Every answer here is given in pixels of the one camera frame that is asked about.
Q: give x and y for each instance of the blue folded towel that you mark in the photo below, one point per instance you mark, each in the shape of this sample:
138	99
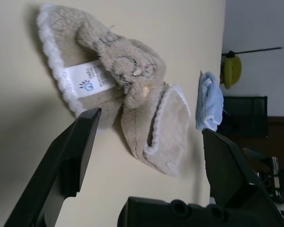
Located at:
210	99

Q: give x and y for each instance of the black tripod stand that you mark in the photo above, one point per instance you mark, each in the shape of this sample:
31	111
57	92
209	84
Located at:
231	54

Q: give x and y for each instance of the wooden stool green cushion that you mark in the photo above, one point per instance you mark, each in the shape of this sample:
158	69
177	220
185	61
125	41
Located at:
232	71

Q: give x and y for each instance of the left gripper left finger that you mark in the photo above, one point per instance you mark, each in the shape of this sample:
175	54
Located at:
61	165

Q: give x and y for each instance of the black office chair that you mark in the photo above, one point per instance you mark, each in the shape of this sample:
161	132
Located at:
246	116

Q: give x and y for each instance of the beige towel white trim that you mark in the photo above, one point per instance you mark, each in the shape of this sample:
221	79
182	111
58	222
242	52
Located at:
132	59

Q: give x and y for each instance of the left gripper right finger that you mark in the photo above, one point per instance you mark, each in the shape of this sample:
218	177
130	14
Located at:
234	184

